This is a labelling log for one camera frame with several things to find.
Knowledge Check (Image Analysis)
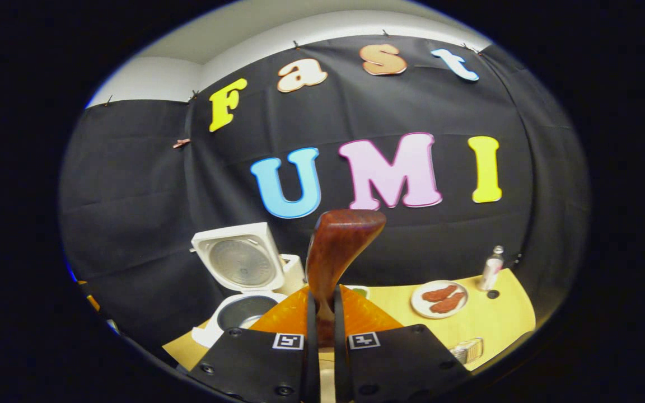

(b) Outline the metal wire chopstick holder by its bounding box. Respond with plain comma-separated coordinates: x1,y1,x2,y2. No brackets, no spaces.
449,337,484,365

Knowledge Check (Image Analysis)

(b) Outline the white rice cooker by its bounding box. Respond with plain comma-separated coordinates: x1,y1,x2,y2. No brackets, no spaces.
191,222,291,349

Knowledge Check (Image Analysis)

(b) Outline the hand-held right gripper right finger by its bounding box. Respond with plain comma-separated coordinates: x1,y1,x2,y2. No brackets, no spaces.
334,284,471,403

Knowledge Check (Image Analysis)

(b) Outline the small clear bottle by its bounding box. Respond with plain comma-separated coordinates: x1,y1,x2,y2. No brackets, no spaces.
479,245,504,292

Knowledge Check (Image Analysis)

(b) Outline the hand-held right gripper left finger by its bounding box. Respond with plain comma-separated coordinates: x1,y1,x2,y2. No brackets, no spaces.
188,285,321,403

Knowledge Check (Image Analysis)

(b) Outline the white toaster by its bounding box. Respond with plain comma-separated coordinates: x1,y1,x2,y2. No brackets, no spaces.
279,254,306,296

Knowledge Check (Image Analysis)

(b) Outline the brown wooden spoon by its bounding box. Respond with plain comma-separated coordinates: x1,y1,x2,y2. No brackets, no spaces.
306,209,387,348

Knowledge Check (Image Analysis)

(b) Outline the red meat piece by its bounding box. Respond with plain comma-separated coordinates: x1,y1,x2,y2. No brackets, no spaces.
422,284,459,303
430,292,466,314

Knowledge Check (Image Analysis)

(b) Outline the white oval plate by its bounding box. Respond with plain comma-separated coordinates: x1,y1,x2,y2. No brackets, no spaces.
410,280,469,320

